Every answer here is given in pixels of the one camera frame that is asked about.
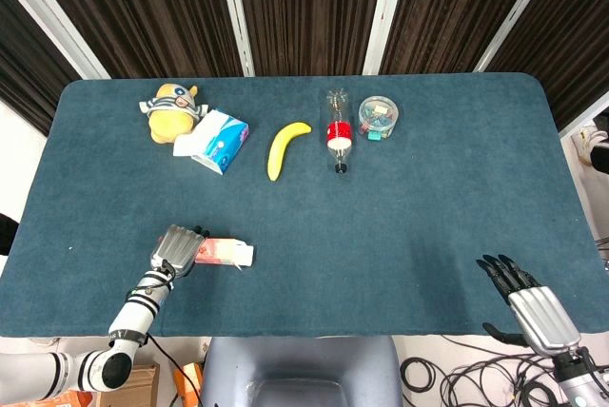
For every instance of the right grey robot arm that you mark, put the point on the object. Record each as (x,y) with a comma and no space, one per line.
(578,378)

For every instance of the orange package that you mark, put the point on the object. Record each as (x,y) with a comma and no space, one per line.
(188,381)

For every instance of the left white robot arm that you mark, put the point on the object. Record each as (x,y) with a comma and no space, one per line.
(109,335)

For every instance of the clear round jar of clips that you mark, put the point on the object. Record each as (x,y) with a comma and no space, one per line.
(379,115)

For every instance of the blue table cloth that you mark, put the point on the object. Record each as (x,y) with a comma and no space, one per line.
(304,198)

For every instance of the white sneaker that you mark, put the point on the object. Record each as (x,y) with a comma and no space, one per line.
(585,138)

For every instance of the red white toothpaste box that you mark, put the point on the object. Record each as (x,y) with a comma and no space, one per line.
(226,254)

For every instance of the yellow banana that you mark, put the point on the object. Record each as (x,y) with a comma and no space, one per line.
(284,149)

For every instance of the teal binder clip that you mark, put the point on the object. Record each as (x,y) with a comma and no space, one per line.
(375,136)

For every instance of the clear bottle red label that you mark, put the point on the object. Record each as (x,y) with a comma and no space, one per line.
(338,129)

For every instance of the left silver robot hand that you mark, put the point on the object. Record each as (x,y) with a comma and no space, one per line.
(175,247)

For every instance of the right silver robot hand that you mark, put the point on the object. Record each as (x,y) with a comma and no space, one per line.
(537,304)

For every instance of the yellow plush toy striped shirt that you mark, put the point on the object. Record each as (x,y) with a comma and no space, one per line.
(172,111)

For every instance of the blue white tissue pack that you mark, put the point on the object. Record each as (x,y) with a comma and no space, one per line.
(215,141)

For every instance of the grey blue chair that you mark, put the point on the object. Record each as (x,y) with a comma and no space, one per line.
(300,374)

